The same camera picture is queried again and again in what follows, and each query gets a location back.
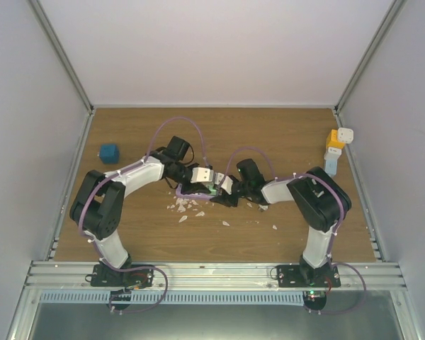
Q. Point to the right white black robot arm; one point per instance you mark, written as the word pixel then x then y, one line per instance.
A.
pixel 320 200

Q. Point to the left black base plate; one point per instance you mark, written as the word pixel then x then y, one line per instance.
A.
pixel 103 276

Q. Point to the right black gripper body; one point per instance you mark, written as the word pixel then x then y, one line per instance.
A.
pixel 228 200

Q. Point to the yellow plug adapter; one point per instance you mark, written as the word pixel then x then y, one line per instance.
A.
pixel 333 141

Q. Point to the light blue charger block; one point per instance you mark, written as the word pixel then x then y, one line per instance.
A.
pixel 331 158

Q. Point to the slotted grey cable duct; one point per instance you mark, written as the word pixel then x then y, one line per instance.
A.
pixel 176 297

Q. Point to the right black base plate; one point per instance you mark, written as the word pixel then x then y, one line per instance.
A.
pixel 290 276

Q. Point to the purple power strip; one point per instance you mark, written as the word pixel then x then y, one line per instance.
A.
pixel 195 196

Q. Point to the aluminium front rail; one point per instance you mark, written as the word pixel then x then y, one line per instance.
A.
pixel 215 276

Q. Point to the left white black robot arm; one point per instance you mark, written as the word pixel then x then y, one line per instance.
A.
pixel 98 205

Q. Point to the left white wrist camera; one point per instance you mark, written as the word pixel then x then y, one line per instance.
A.
pixel 202 175

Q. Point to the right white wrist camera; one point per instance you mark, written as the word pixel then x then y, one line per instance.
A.
pixel 223 182

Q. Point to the green plug adapter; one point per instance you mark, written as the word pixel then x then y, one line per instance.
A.
pixel 213 189

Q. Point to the white plastic debris pile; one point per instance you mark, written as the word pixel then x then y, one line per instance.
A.
pixel 185 209

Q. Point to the blue cube plug adapter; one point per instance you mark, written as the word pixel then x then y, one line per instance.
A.
pixel 109 153

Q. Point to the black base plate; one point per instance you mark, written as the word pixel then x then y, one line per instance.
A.
pixel 290 276
pixel 103 276

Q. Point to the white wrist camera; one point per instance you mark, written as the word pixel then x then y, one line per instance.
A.
pixel 223 182
pixel 202 175

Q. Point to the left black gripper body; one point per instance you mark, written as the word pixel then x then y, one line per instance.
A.
pixel 185 190

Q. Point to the white cube adapter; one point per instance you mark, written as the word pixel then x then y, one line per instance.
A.
pixel 345 135

